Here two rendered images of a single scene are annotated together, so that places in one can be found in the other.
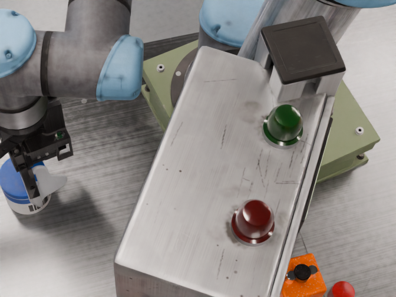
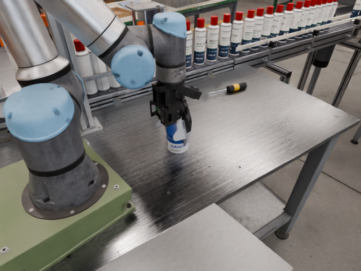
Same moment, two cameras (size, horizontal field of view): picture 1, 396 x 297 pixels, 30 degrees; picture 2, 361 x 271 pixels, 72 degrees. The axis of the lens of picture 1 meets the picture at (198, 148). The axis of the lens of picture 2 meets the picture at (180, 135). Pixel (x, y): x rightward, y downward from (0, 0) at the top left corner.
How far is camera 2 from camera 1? 119 cm
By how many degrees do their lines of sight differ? 80
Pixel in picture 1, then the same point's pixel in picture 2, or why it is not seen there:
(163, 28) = (126, 263)
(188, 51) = (97, 202)
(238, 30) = (45, 86)
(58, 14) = (213, 250)
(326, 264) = not seen: hidden behind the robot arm
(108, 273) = (133, 130)
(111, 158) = (143, 168)
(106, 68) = not seen: hidden behind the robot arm
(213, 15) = (61, 91)
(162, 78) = (114, 183)
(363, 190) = not seen: outside the picture
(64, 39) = (139, 27)
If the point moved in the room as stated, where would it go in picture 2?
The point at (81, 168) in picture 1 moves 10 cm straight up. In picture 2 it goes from (157, 161) to (155, 135)
